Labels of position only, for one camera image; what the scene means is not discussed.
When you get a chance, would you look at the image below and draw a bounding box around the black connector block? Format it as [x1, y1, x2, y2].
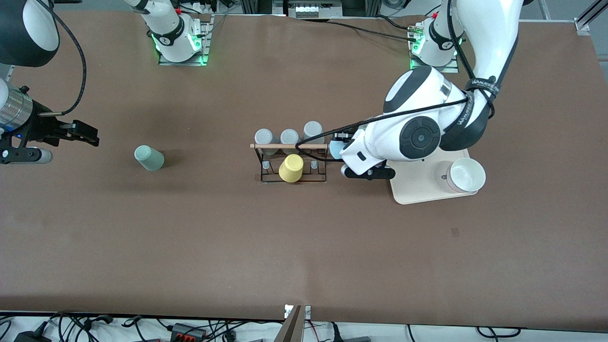
[170, 323, 208, 342]

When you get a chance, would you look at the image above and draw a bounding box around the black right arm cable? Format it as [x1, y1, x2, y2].
[38, 0, 87, 117]

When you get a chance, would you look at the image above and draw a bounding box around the black wire cup rack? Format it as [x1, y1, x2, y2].
[250, 142, 333, 184]

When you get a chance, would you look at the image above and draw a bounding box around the long black table cable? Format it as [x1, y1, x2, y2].
[304, 18, 421, 42]

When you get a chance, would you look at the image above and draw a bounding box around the grey cup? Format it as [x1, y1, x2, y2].
[255, 129, 276, 155]
[280, 129, 301, 154]
[303, 121, 325, 145]

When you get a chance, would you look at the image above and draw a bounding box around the white metal bracket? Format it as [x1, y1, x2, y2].
[284, 304, 312, 319]

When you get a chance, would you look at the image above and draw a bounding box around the black power adapter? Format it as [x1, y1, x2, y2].
[13, 331, 53, 342]

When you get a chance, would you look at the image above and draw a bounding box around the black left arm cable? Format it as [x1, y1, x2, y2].
[295, 0, 497, 160]

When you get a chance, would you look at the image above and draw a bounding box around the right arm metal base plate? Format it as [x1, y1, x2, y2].
[158, 14, 212, 67]

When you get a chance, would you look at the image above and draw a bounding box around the cream plastic tray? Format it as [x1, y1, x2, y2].
[389, 148, 478, 205]

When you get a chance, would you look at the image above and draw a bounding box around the white bowl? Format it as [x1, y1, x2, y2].
[435, 158, 486, 194]

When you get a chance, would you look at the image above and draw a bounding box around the black looped floor cable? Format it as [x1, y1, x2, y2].
[476, 326, 521, 338]

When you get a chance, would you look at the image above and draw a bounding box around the yellow cup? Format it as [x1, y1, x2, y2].
[278, 154, 304, 183]

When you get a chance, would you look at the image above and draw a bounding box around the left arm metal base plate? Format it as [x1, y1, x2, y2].
[409, 24, 460, 74]

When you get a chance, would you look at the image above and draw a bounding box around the pale green cup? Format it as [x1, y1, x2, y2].
[134, 145, 165, 172]

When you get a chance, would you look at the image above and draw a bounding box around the brown wooden post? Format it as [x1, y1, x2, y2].
[275, 304, 304, 342]

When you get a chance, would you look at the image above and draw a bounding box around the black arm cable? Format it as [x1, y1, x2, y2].
[295, 0, 497, 160]
[38, 0, 87, 117]

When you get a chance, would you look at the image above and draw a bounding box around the short black table cable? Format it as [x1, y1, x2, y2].
[375, 14, 419, 32]

